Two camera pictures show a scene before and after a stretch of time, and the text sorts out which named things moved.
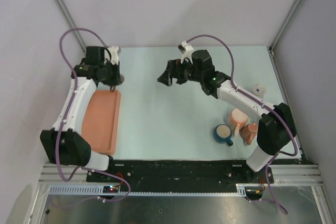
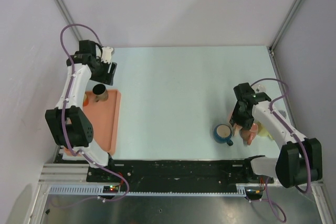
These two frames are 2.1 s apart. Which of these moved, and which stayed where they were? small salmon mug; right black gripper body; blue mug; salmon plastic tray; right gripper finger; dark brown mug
Moved: dark brown mug; right black gripper body; right gripper finger
Stayed: salmon plastic tray; small salmon mug; blue mug
